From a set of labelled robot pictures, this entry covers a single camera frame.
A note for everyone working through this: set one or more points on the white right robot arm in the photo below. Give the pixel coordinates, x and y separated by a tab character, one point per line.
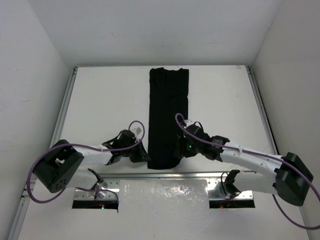
285	176

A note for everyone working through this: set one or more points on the white front cover panel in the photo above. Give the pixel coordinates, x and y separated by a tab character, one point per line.
158	210

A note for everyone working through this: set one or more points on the aluminium table frame rail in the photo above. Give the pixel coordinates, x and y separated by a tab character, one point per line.
101	187

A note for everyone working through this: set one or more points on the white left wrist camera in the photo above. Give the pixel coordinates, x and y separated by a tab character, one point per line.
137	131

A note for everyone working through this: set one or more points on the black t-shirt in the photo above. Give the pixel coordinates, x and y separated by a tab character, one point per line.
168	95

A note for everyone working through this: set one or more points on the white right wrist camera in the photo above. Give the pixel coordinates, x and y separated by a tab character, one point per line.
185	123

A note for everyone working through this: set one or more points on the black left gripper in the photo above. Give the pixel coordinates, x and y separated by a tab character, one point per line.
137	154

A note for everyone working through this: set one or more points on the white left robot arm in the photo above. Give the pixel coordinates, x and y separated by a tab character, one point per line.
67	166

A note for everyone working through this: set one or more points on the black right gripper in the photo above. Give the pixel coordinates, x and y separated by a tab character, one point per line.
180	151

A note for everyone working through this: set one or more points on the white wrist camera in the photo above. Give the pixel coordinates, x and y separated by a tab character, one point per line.
137	131
185	123

